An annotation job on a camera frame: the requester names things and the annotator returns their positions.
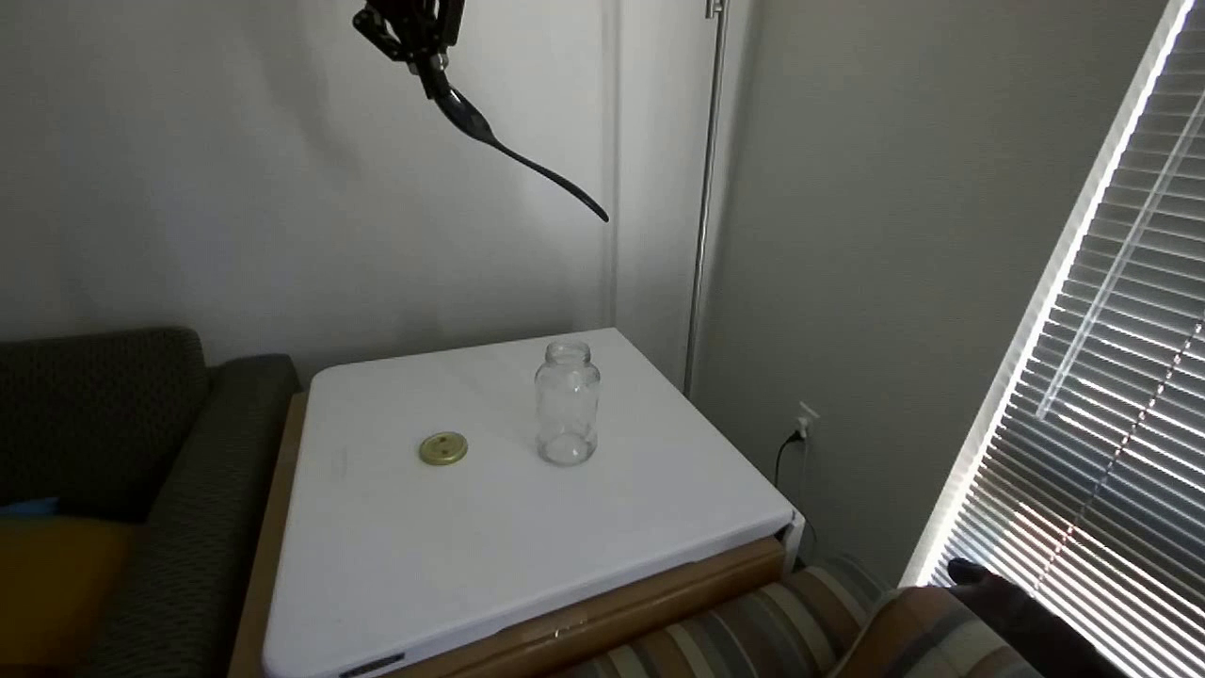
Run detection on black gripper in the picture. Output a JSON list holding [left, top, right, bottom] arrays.
[[352, 0, 470, 76]]

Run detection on black plastic spoon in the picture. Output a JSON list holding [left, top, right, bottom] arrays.
[[414, 51, 613, 224]]

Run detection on thin grey vertical rod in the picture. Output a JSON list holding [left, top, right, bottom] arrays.
[[678, 0, 734, 370]]

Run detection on clear glass jar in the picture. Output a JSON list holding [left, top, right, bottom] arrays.
[[530, 337, 603, 470]]

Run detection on gold metal jar lid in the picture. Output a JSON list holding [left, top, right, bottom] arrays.
[[414, 428, 470, 470]]

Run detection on dark grey sofa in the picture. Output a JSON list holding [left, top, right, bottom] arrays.
[[0, 325, 306, 678]]

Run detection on white table board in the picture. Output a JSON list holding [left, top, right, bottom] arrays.
[[226, 387, 796, 678]]

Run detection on yellow cushion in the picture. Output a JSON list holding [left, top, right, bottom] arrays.
[[0, 510, 142, 674]]

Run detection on striped fabric sofa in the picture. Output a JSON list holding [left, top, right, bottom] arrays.
[[550, 562, 889, 678]]

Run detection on striped sofa cushion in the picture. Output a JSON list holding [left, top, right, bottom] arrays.
[[831, 579, 1051, 678]]

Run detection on white window blinds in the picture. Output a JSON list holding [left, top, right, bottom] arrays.
[[901, 0, 1205, 678]]

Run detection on dark brown object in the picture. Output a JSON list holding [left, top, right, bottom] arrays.
[[945, 553, 1126, 678]]

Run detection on black power cord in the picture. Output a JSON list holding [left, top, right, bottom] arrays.
[[767, 424, 809, 493]]

